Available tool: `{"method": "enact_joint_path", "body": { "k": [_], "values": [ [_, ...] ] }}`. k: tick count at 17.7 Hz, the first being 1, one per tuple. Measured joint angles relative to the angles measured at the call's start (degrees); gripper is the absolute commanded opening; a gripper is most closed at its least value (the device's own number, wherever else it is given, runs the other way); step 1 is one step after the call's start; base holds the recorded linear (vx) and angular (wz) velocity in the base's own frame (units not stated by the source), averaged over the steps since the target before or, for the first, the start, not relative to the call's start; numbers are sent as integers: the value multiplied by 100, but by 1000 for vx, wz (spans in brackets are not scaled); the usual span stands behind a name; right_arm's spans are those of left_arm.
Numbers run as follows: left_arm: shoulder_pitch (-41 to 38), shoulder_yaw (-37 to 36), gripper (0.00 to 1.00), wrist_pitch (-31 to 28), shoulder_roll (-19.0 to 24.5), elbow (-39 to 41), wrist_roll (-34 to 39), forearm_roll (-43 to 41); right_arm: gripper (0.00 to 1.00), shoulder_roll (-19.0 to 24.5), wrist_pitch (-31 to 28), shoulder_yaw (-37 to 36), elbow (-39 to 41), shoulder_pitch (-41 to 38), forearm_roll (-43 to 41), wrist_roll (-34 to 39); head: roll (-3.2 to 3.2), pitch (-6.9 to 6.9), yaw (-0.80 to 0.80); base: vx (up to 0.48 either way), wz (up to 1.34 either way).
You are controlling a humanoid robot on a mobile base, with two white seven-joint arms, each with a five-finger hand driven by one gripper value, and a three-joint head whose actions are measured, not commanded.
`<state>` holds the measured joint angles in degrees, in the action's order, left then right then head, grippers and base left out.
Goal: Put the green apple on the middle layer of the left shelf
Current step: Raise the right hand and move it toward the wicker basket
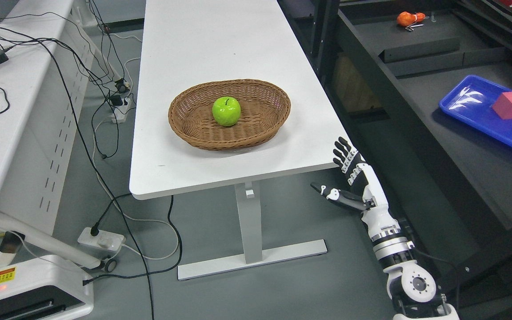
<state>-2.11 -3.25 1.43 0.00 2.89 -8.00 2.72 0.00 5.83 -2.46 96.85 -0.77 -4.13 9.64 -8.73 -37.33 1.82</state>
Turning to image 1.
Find orange toy on shelf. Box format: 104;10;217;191
396;12;427;31

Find green apple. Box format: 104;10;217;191
212;96;241;127

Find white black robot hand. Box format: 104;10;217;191
311;136;404;244

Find white side desk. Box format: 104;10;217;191
0;0;101;269

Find white machine with warning label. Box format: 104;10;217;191
0;255;94;320

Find white power strip far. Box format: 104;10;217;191
110;95;132;124

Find white power strip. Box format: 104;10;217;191
77;227;126;258
110;95;132;124

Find white power strip near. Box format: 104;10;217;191
77;227;126;258

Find red cube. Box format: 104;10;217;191
492;92;512;120

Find white table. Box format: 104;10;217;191
129;0;347;280

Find black shelf unit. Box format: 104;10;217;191
279;0;512;320

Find brown wicker basket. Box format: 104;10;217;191
168;79;291;151

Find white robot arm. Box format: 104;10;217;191
372;233;459;320

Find blue plastic tray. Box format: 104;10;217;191
439;75;512;147

